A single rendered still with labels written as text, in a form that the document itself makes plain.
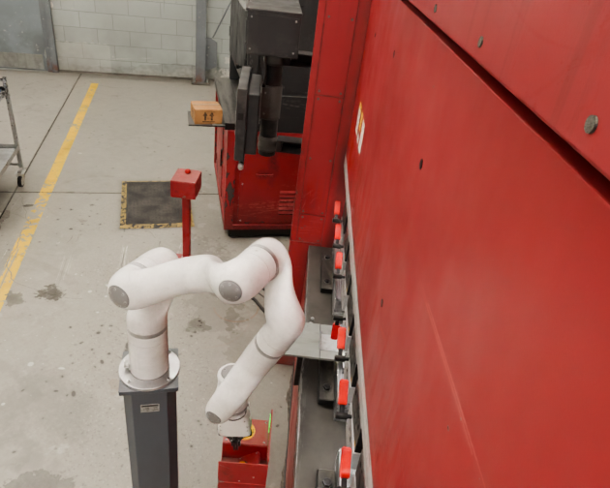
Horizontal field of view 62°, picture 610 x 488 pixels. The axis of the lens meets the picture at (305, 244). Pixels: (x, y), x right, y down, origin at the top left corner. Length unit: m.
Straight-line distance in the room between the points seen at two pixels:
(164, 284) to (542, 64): 1.12
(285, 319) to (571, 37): 0.96
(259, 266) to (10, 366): 2.34
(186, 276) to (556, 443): 1.07
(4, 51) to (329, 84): 7.05
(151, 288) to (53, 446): 1.63
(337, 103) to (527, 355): 1.98
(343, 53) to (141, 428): 1.64
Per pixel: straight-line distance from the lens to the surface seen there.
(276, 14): 2.45
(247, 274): 1.19
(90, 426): 2.97
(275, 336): 1.30
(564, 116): 0.44
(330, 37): 2.30
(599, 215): 0.41
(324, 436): 1.79
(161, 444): 1.94
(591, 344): 0.40
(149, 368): 1.70
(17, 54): 8.89
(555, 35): 0.49
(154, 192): 4.99
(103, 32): 8.62
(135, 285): 1.44
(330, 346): 1.89
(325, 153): 2.43
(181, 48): 8.59
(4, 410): 3.16
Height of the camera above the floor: 2.27
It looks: 32 degrees down
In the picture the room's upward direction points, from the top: 8 degrees clockwise
